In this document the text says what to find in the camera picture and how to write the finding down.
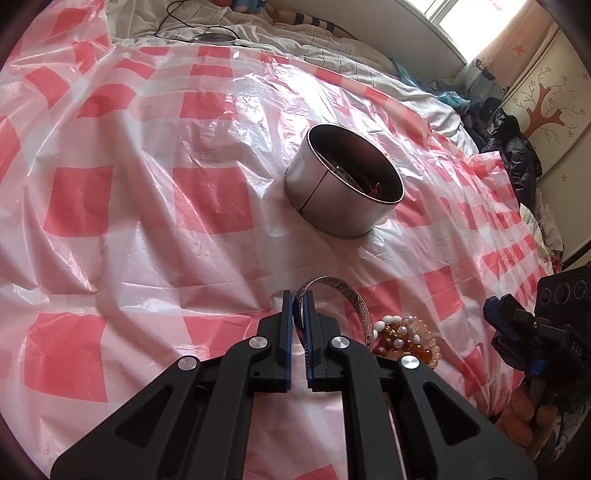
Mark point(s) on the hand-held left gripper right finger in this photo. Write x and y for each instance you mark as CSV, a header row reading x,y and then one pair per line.
x,y
310,332

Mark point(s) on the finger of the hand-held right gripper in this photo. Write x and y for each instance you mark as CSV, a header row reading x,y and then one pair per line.
x,y
517,355
497,314

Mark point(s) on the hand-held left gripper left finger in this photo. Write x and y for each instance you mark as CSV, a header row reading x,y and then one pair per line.
x,y
288,332

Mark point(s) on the silver bangle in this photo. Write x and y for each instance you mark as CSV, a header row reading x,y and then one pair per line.
x,y
355,304

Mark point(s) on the round metal tin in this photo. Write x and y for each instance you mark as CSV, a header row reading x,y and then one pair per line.
x,y
332,203

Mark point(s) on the person's right hand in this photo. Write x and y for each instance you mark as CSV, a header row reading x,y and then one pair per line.
x,y
519,420

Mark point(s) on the pile of clothes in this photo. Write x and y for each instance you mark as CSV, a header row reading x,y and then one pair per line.
x,y
549,226

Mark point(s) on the wardrobe with tree print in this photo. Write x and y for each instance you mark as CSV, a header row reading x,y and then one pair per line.
x,y
558,138

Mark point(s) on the black jacket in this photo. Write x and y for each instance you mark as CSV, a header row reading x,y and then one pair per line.
x,y
512,143

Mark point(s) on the red white checkered plastic sheet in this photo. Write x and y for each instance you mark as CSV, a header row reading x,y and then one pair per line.
x,y
138,207

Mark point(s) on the blue plastic bag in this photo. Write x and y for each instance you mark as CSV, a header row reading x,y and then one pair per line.
x,y
448,97

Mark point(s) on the pink curtain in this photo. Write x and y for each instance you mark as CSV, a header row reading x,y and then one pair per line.
x,y
512,41

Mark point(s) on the white quilt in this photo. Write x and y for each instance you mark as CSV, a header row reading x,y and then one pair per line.
x,y
323,50

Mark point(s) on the white headboard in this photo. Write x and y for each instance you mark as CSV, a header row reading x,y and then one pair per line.
x,y
406,32

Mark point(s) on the window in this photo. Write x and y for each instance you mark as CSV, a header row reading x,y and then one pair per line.
x,y
466,9

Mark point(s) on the round grey mirror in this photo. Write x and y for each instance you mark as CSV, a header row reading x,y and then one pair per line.
x,y
214,37

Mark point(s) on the striped plush toy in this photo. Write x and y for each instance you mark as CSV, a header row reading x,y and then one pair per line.
x,y
314,21

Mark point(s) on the blue printed cloth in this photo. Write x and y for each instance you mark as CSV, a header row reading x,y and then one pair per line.
x,y
251,5

